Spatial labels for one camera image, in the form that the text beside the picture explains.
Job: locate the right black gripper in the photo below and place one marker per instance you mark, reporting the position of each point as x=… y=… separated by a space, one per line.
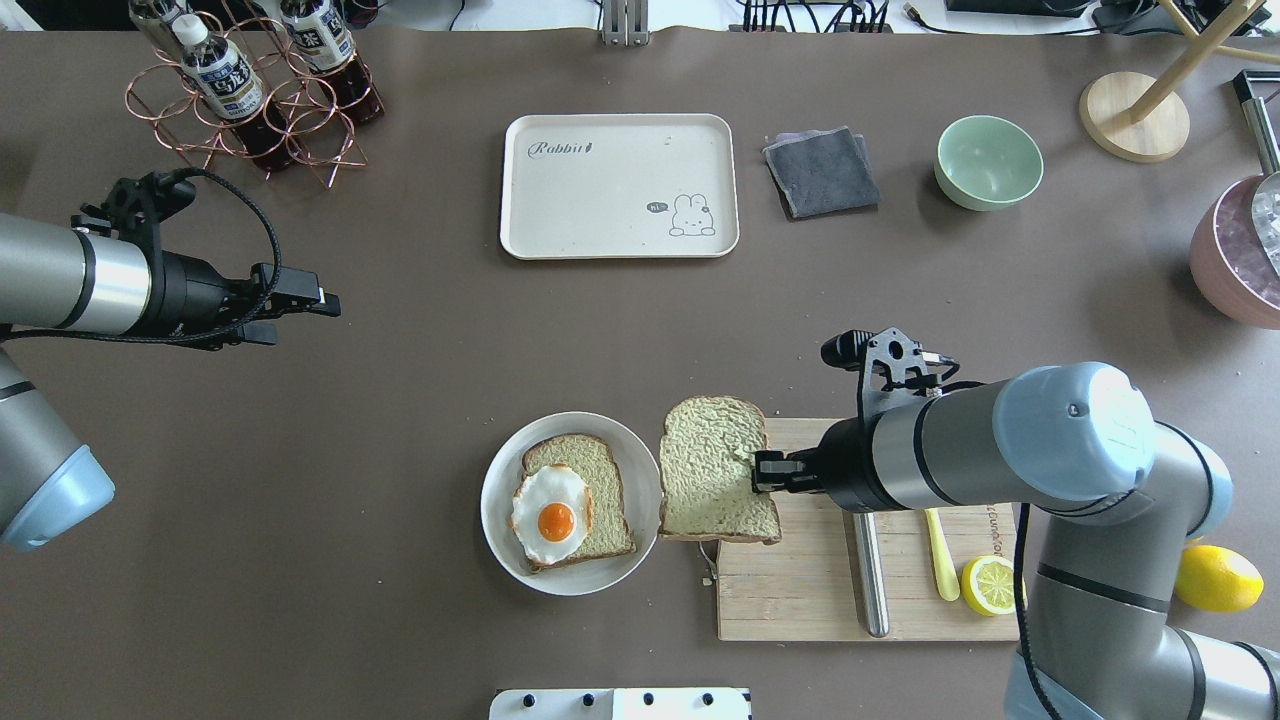
x=848 y=465

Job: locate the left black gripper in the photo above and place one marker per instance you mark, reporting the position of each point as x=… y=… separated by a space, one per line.
x=196 y=292

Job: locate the plain bread slice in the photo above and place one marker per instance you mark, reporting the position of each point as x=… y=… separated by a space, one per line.
x=707 y=461

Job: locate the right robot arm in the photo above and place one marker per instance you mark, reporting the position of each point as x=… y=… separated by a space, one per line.
x=1122 y=492

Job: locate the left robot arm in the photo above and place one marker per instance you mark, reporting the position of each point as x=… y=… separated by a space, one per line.
x=88 y=279

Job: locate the cream rabbit tray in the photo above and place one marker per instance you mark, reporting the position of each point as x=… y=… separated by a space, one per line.
x=618 y=185

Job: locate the steel muddler black tip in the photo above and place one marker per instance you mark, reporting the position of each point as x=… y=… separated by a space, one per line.
x=868 y=553

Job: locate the wooden cutting board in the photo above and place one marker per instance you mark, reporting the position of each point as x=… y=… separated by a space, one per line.
x=802 y=590

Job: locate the white plate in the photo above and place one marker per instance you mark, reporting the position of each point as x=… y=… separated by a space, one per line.
x=623 y=478

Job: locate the bread slice under egg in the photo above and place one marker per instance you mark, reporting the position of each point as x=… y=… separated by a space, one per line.
x=593 y=460

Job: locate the yellow plastic knife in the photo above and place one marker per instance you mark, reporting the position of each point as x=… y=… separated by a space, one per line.
x=945 y=575

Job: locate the fried egg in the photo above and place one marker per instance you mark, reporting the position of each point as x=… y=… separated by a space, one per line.
x=552 y=514

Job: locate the dark drink bottle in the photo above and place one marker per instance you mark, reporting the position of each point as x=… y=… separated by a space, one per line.
x=320 y=35
x=234 y=91
x=154 y=19

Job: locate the half lemon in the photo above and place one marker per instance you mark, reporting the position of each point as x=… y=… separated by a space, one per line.
x=987 y=585

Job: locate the grey folded cloth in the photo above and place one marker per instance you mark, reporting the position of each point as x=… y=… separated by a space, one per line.
x=821 y=171

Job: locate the green bowl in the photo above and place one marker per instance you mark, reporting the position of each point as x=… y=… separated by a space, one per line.
x=985 y=163

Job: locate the yellow lemon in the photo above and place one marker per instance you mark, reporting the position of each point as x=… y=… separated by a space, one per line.
x=1217 y=579

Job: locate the pink ice bowl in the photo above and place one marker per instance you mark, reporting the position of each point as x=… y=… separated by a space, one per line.
x=1228 y=262

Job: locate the wooden mug tree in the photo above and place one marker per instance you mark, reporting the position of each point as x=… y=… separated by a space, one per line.
x=1140 y=118

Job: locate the metal ice scoop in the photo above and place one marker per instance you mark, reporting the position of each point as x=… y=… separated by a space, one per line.
x=1256 y=90

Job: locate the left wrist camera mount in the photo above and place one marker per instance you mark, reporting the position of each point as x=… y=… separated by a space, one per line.
x=135 y=208

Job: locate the copper wire bottle rack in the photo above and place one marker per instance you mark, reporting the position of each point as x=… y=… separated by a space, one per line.
x=277 y=87

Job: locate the white pedestal column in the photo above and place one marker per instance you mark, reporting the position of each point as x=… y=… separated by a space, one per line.
x=623 y=703

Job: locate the aluminium frame post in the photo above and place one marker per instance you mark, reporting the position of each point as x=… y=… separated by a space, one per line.
x=624 y=23

